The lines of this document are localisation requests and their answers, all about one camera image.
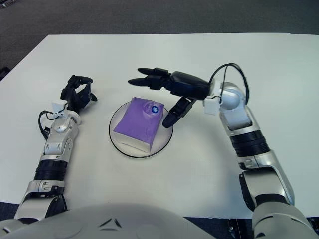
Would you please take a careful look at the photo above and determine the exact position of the purple tissue paper pack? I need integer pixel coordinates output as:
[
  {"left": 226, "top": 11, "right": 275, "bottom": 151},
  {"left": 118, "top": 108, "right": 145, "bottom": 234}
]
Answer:
[{"left": 112, "top": 97, "right": 165, "bottom": 153}]

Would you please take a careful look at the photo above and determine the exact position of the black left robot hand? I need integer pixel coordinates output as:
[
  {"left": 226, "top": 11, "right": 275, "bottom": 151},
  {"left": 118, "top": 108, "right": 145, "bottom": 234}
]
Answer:
[{"left": 60, "top": 74, "right": 98, "bottom": 113}]

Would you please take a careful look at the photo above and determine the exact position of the white plate with black rim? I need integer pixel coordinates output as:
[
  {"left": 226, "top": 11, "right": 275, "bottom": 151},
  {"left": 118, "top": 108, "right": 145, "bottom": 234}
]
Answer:
[{"left": 108, "top": 102, "right": 174, "bottom": 159}]

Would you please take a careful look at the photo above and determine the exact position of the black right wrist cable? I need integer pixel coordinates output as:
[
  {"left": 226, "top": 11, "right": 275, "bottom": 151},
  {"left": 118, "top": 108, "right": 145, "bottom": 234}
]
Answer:
[{"left": 208, "top": 63, "right": 251, "bottom": 105}]

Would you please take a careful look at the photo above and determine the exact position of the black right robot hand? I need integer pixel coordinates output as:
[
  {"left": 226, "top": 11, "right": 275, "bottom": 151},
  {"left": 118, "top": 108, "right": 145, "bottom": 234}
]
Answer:
[{"left": 128, "top": 67, "right": 211, "bottom": 129}]

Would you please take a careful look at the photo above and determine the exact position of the grey robot torso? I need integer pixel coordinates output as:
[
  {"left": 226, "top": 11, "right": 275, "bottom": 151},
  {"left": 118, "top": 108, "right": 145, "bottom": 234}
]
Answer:
[{"left": 0, "top": 203, "right": 213, "bottom": 239}]

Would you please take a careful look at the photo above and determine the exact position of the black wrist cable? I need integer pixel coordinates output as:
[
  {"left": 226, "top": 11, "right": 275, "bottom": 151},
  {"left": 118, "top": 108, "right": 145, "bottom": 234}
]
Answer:
[
  {"left": 208, "top": 63, "right": 251, "bottom": 105},
  {"left": 38, "top": 110, "right": 57, "bottom": 138}
]

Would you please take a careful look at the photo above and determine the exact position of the black metal bracket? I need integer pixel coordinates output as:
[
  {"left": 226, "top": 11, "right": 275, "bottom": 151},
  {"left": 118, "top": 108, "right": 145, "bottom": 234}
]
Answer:
[{"left": 227, "top": 218, "right": 239, "bottom": 239}]

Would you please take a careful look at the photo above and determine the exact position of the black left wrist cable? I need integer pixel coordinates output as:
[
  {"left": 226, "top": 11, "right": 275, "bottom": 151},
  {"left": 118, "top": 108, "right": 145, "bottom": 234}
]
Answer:
[{"left": 38, "top": 110, "right": 57, "bottom": 138}]

